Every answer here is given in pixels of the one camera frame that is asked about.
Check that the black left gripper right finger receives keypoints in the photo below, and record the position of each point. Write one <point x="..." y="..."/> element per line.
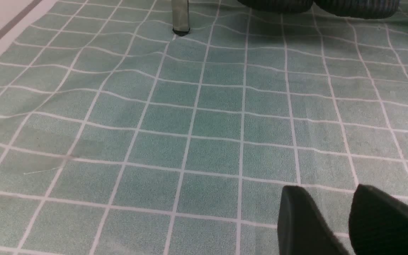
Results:
<point x="378" y="223"/>

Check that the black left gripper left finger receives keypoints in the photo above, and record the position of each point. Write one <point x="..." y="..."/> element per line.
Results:
<point x="301" y="228"/>

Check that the metal shoe rack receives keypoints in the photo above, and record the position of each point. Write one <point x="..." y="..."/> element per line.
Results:
<point x="180" y="17"/>

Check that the black mesh sneaker right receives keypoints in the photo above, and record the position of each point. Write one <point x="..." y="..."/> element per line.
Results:
<point x="360" y="9"/>

